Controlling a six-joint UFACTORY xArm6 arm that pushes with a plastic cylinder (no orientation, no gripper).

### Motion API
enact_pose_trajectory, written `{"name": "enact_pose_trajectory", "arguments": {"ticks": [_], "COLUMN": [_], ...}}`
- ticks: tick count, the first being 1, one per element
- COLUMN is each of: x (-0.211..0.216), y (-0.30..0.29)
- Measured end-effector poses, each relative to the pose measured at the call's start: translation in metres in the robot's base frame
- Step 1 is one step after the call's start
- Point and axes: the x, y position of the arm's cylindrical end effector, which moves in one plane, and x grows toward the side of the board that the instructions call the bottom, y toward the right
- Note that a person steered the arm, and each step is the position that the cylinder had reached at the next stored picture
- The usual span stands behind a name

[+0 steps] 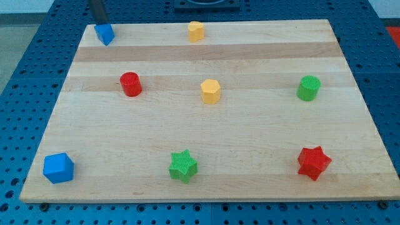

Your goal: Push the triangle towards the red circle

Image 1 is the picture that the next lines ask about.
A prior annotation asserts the blue triangle block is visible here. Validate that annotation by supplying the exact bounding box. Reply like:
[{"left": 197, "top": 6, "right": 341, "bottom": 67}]
[{"left": 94, "top": 24, "right": 115, "bottom": 46}]

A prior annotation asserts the yellow hexagon block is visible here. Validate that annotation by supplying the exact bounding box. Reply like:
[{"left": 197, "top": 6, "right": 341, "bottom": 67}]
[{"left": 201, "top": 79, "right": 221, "bottom": 104}]

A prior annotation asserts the green star block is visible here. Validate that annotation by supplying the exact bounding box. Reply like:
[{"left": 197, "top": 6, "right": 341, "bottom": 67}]
[{"left": 169, "top": 149, "right": 198, "bottom": 184}]

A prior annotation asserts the wooden board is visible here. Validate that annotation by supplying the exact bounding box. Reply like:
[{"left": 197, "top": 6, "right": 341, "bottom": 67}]
[{"left": 20, "top": 19, "right": 399, "bottom": 203}]

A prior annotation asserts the red cylinder block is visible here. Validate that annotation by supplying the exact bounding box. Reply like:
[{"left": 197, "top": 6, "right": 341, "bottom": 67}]
[{"left": 120, "top": 72, "right": 142, "bottom": 97}]

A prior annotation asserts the yellow heart block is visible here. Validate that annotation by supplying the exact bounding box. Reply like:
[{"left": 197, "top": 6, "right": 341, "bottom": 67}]
[{"left": 187, "top": 21, "right": 205, "bottom": 43}]

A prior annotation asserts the green cylinder block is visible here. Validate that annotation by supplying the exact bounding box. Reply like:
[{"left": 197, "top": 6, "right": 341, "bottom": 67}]
[{"left": 296, "top": 76, "right": 321, "bottom": 101}]

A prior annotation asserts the red star block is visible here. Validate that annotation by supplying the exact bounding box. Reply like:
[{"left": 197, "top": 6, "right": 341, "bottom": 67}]
[{"left": 297, "top": 146, "right": 332, "bottom": 181}]

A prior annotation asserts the dark metal pusher rod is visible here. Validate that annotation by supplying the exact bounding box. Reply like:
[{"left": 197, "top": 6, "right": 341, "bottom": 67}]
[{"left": 88, "top": 0, "right": 109, "bottom": 25}]

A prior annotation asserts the blue cube block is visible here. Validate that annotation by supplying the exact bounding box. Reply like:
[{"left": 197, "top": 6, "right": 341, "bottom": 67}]
[{"left": 42, "top": 152, "right": 74, "bottom": 184}]

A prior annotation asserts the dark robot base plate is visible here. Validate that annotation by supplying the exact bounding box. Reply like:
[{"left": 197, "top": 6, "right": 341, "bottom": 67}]
[{"left": 174, "top": 0, "right": 241, "bottom": 11}]

